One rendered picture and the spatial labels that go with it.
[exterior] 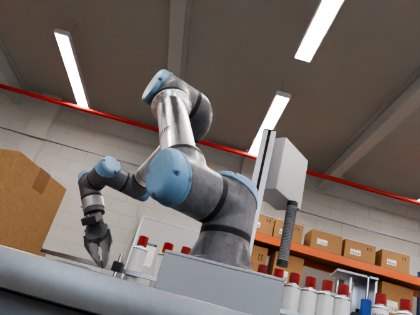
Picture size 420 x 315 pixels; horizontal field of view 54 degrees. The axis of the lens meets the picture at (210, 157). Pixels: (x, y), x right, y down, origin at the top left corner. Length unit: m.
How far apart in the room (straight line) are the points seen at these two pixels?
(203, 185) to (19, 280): 0.48
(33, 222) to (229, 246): 0.58
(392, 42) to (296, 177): 2.98
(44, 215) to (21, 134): 5.46
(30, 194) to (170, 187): 0.48
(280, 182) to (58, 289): 0.96
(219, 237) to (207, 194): 0.09
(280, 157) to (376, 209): 5.51
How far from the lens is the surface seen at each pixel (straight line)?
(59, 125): 6.63
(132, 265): 1.41
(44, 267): 0.48
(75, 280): 0.47
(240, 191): 0.93
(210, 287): 0.79
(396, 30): 4.17
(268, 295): 0.81
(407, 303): 1.48
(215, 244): 0.88
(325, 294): 1.40
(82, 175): 1.54
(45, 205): 1.26
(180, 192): 0.85
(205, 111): 1.25
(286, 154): 1.38
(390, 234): 6.80
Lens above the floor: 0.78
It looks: 25 degrees up
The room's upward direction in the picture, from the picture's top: 15 degrees clockwise
